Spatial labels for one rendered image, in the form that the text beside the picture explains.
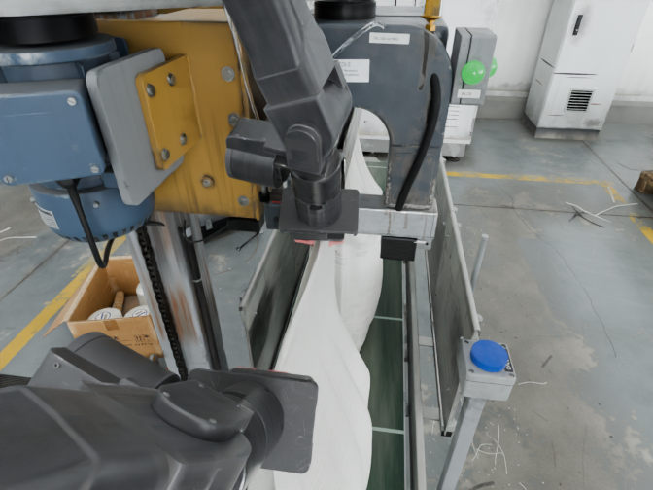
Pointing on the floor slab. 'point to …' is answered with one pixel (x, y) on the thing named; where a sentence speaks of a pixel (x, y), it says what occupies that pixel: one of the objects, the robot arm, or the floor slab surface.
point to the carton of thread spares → (139, 333)
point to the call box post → (461, 441)
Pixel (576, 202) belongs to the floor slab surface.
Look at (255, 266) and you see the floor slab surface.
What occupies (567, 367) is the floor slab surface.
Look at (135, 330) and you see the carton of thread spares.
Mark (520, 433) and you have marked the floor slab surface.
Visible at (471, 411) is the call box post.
